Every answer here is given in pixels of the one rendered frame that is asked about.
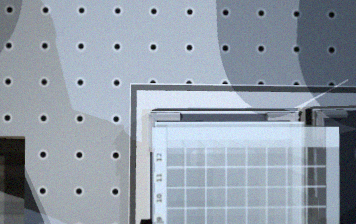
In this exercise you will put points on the grey flat base plate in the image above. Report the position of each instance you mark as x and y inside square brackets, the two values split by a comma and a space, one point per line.
[66, 68]

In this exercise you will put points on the white deep-well block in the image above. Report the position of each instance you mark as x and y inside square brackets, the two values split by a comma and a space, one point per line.
[187, 155]

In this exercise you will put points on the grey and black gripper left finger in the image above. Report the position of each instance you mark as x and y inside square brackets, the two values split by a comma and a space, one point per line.
[146, 221]

